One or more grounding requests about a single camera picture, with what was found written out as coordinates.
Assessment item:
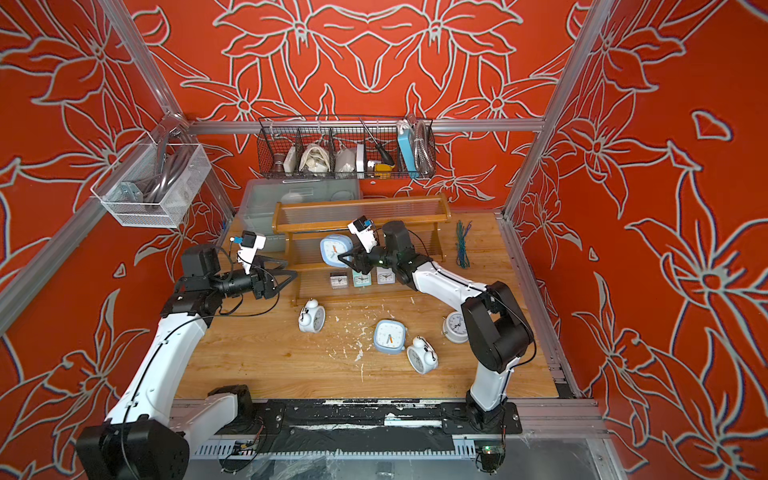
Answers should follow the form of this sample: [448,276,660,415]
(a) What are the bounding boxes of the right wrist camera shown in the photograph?
[347,216,379,253]

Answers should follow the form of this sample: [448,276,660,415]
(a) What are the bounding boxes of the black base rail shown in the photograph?
[253,399,523,436]

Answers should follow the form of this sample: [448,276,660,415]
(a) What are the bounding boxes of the blue rounded square clock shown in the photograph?
[320,234,354,268]

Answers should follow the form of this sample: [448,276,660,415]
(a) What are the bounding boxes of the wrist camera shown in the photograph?
[230,230,267,274]
[347,216,379,253]

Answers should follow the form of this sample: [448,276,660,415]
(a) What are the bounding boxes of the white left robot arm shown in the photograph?
[76,244,298,479]

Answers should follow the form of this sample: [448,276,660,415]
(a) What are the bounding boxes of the clear small square clock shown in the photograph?
[329,272,349,289]

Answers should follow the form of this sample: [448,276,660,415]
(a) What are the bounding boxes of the lilac square alarm clock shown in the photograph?
[376,267,396,285]

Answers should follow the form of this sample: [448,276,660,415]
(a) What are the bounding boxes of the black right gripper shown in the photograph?
[337,242,401,277]

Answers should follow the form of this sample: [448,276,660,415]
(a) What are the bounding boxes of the wooden two-tier shelf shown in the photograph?
[272,194,452,305]

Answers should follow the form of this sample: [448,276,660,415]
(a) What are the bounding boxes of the mint green square clock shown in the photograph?
[352,271,372,288]

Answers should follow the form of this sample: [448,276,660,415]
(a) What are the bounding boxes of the green cable ties bundle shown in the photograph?
[456,220,472,269]

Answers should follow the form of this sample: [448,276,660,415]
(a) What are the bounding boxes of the translucent grey storage bin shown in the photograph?
[236,179,362,253]

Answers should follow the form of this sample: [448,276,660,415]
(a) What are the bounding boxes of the white twin-bell alarm clock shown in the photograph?
[298,299,326,333]

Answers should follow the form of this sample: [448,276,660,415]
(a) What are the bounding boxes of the black wire wall basket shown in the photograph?
[256,116,437,180]

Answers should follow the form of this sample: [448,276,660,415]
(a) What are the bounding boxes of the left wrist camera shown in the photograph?
[230,230,267,274]

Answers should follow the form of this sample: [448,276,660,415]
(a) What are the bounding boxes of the blue box in basket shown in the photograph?
[396,119,418,178]

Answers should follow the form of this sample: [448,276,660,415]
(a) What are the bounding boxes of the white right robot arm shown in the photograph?
[339,216,535,430]

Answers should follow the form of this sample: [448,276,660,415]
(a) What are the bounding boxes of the white wire wall basket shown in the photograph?
[91,134,211,229]

